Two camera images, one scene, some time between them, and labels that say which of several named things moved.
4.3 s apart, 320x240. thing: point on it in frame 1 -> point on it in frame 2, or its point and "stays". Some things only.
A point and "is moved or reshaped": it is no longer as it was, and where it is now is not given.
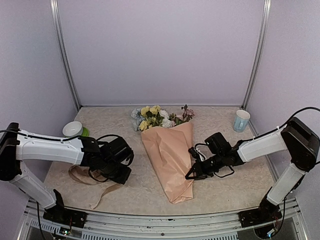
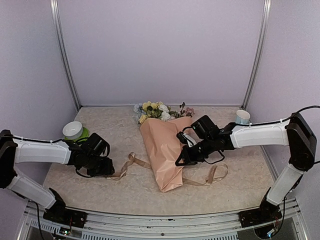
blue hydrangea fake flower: x=138 y=118 is moved or reshaped
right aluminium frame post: x=259 y=55 stays
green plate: x=85 y=132 stays
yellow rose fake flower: x=152 y=117 is moved or reshaped
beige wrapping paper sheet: x=171 y=151 is moved or reshaped
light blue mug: x=241 y=120 stays
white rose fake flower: x=166 y=123 -> x=165 y=115
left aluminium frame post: x=55 y=12 stays
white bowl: x=73 y=129 stays
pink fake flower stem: x=188 y=114 is moved or reshaped
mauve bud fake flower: x=177 y=120 -> x=174 y=115
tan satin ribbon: x=85 y=176 -> x=218 y=172
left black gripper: x=122 y=178 -> x=108 y=169
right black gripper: x=200 y=172 -> x=187 y=155
